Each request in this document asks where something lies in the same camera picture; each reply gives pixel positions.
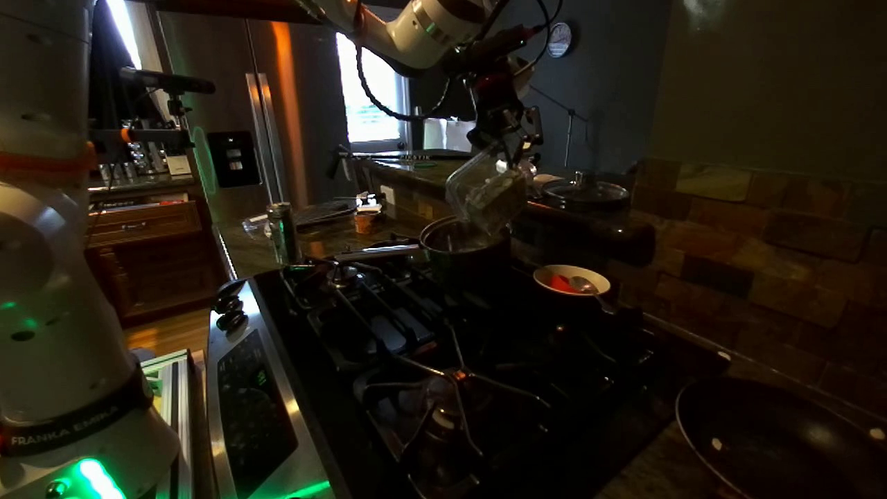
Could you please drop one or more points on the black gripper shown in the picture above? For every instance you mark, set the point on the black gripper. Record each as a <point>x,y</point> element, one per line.
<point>504,101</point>

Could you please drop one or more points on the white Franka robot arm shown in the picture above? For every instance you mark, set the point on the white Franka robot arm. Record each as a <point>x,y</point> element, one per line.
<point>44,305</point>

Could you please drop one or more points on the thin desk lamp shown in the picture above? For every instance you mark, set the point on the thin desk lamp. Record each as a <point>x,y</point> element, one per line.
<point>572,140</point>

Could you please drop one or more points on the white box appliance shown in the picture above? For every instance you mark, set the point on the white box appliance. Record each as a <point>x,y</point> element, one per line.
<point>447,137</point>

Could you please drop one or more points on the round silver plate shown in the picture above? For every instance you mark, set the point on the round silver plate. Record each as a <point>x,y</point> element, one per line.
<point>591,191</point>

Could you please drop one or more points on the white bowl with red food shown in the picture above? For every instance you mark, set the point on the white bowl with red food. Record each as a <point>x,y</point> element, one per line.
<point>572,280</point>

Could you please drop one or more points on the bright window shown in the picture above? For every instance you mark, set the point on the bright window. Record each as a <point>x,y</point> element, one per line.
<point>375,126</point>

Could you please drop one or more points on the small orange cup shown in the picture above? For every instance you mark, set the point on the small orange cup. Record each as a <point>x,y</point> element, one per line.
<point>364,223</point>

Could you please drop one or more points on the dark green bottle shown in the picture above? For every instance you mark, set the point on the dark green bottle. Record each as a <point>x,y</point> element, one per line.
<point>285,237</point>

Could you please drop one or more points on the black gas stove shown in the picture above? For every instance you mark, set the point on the black gas stove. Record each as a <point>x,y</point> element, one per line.
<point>444,389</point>

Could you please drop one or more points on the clear glass dish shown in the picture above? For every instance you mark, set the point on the clear glass dish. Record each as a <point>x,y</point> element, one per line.
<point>259,224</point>

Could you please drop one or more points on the stainless steel refrigerator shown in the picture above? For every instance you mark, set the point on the stainless steel refrigerator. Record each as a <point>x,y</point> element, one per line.
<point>231,105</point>

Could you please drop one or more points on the black stove knob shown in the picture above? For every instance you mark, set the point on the black stove knob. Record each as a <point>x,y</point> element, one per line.
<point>231,320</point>
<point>234,294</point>

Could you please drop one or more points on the wooden drawer cabinet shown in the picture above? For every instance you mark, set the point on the wooden drawer cabinet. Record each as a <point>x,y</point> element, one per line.
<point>148,238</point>

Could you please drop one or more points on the black frying pan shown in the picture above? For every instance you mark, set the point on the black frying pan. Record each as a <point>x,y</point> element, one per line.
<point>776,443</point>

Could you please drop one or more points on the round wall clock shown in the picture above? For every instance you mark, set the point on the round wall clock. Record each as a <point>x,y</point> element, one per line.
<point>561,41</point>

